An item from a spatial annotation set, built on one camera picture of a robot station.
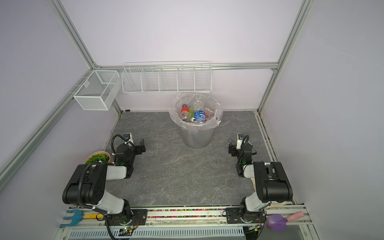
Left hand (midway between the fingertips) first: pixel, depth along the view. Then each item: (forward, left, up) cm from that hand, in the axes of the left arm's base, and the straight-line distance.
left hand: (136, 141), depth 93 cm
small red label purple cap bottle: (+10, -32, +13) cm, 35 cm away
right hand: (-5, -65, -2) cm, 65 cm away
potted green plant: (-10, +17, +2) cm, 20 cm away
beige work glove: (-27, -69, -8) cm, 74 cm away
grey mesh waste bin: (-3, -38, +2) cm, 38 cm away
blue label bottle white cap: (+3, -40, +18) cm, 44 cm away
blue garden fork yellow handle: (-38, +24, -7) cm, 46 cm away
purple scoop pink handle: (-47, -74, -7) cm, 88 cm away
